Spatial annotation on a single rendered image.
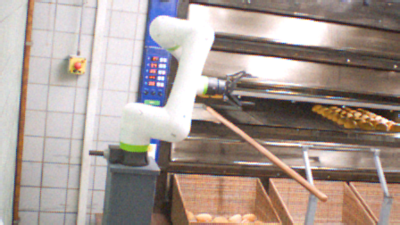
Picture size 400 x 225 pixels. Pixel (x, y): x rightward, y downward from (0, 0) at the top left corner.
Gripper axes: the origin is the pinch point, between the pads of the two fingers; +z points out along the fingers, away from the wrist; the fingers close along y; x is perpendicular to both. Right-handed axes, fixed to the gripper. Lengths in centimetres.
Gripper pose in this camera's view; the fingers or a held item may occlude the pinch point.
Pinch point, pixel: (254, 90)
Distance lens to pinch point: 303.9
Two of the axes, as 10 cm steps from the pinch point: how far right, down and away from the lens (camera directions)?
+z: 9.6, 0.8, 2.8
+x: 2.6, 2.2, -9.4
